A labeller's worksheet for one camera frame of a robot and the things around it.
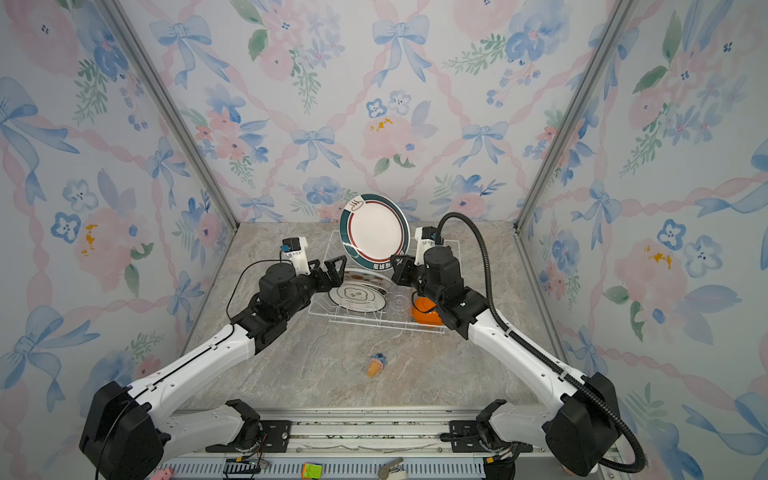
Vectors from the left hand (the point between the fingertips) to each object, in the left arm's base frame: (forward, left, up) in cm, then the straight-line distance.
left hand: (334, 257), depth 76 cm
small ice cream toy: (-19, -11, -25) cm, 33 cm away
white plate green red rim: (+4, -10, +6) cm, 12 cm away
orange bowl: (-5, -26, -23) cm, 35 cm away
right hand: (0, -14, +1) cm, 14 cm away
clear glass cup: (-3, -17, -17) cm, 24 cm away
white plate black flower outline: (0, -4, -19) cm, 19 cm away
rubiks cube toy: (-42, +4, -25) cm, 49 cm away
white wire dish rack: (-4, -12, -24) cm, 28 cm away
